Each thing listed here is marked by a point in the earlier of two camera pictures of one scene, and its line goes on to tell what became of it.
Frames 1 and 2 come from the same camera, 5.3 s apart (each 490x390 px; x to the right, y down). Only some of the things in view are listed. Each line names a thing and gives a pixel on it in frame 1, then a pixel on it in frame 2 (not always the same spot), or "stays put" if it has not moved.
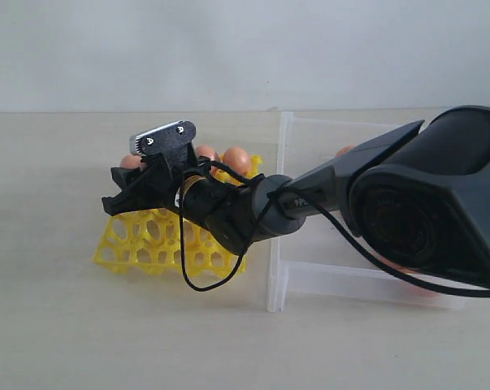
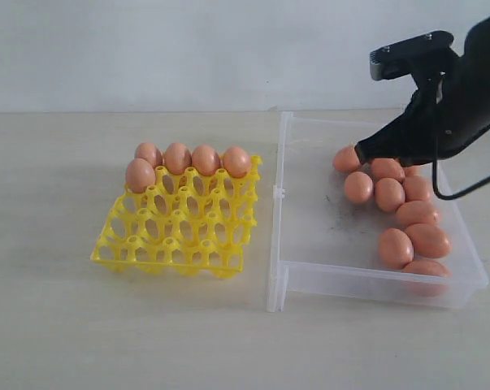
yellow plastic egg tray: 168,242 stays put
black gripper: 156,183 → 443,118
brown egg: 206,150 stays put
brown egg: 237,159 stays put
